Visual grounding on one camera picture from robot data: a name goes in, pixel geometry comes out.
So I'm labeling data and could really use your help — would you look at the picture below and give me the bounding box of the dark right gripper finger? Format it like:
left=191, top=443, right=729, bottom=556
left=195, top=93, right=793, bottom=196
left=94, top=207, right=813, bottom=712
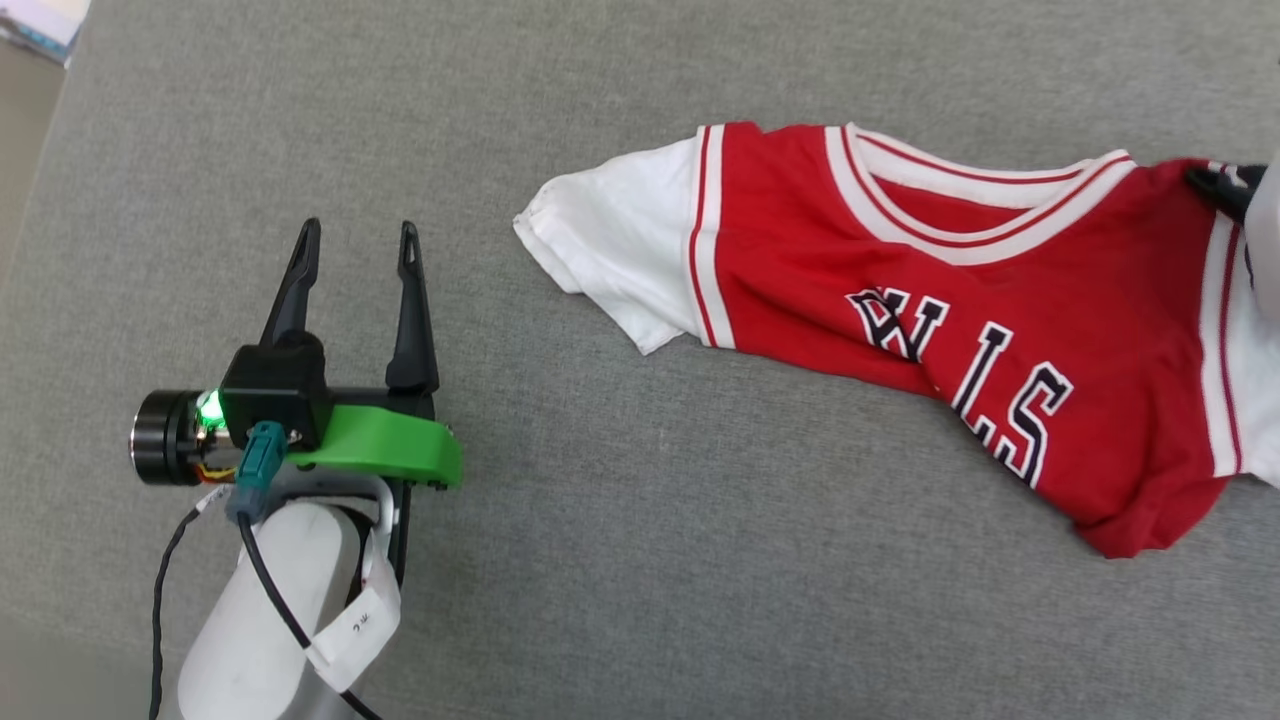
left=1186, top=164, right=1264, bottom=224

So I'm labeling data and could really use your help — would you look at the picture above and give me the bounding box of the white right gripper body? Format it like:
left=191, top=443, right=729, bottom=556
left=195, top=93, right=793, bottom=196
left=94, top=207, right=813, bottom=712
left=1244, top=164, right=1280, bottom=322

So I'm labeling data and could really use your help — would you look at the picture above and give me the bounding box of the white paper cable tag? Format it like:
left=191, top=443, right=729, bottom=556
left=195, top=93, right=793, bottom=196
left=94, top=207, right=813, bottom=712
left=304, top=574, right=404, bottom=694

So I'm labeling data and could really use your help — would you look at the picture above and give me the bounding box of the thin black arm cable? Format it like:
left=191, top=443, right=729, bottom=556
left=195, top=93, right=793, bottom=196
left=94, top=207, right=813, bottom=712
left=148, top=488, right=234, bottom=720

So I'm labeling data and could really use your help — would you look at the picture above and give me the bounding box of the red white basketball jersey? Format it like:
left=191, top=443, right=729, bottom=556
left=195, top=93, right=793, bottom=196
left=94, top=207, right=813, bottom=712
left=513, top=121, right=1280, bottom=560

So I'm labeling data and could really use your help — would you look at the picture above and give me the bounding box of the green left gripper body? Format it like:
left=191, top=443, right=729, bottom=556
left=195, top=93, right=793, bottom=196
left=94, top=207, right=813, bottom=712
left=129, top=385, right=464, bottom=492

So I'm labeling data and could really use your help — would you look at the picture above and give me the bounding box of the white equipment box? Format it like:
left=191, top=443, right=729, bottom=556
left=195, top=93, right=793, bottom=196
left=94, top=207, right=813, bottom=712
left=0, top=0, right=92, bottom=67

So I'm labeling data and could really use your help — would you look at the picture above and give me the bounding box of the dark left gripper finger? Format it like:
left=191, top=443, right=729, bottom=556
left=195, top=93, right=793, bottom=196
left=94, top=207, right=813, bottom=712
left=385, top=221, right=441, bottom=394
left=259, top=217, right=323, bottom=348

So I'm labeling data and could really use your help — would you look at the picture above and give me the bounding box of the black left cable teal plug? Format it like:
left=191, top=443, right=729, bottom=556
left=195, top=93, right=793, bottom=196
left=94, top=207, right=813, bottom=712
left=226, top=419, right=386, bottom=720

